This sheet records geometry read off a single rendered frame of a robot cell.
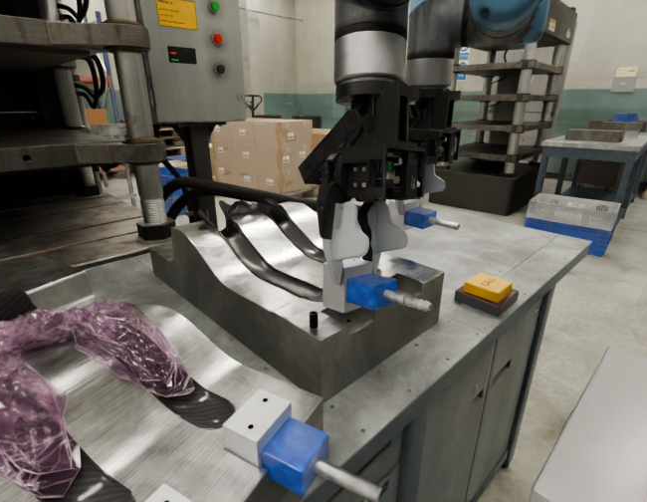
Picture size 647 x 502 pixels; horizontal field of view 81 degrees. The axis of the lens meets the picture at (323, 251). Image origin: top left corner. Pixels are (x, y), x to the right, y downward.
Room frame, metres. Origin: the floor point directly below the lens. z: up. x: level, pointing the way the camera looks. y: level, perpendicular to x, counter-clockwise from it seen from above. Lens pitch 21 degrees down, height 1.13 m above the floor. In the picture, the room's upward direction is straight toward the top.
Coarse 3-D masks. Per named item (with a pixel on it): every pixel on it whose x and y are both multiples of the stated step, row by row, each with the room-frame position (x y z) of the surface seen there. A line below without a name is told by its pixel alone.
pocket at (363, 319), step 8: (328, 312) 0.42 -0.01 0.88; (336, 312) 0.43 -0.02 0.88; (352, 312) 0.44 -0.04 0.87; (360, 312) 0.43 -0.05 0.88; (368, 312) 0.42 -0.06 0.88; (344, 320) 0.43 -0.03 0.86; (352, 320) 0.43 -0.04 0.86; (360, 320) 0.43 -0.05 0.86; (368, 320) 0.41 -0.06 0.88; (352, 328) 0.41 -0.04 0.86; (360, 328) 0.39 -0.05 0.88
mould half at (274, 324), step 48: (192, 240) 0.56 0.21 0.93; (288, 240) 0.63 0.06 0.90; (192, 288) 0.58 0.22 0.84; (240, 288) 0.48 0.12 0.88; (432, 288) 0.50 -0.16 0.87; (240, 336) 0.47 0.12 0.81; (288, 336) 0.39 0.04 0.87; (336, 336) 0.36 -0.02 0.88; (384, 336) 0.43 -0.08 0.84; (336, 384) 0.36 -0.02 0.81
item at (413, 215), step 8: (392, 200) 0.70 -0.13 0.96; (408, 200) 0.70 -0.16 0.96; (416, 200) 0.70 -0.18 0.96; (392, 208) 0.69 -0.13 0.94; (408, 208) 0.68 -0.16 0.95; (416, 208) 0.69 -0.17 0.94; (424, 208) 0.69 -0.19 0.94; (392, 216) 0.69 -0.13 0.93; (400, 216) 0.68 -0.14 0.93; (408, 216) 0.67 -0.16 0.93; (416, 216) 0.66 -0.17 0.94; (424, 216) 0.65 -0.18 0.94; (432, 216) 0.67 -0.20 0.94; (400, 224) 0.68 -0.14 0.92; (408, 224) 0.67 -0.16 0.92; (416, 224) 0.66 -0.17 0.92; (424, 224) 0.65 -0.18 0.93; (432, 224) 0.67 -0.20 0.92; (440, 224) 0.64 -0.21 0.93; (448, 224) 0.63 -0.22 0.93; (456, 224) 0.62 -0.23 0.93
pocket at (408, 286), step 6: (396, 276) 0.52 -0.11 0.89; (402, 276) 0.51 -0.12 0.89; (402, 282) 0.51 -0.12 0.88; (408, 282) 0.51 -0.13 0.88; (414, 282) 0.50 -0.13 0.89; (402, 288) 0.51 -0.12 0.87; (408, 288) 0.51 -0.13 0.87; (414, 288) 0.50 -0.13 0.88; (420, 288) 0.49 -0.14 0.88; (408, 294) 0.50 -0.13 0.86; (414, 294) 0.48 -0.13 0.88
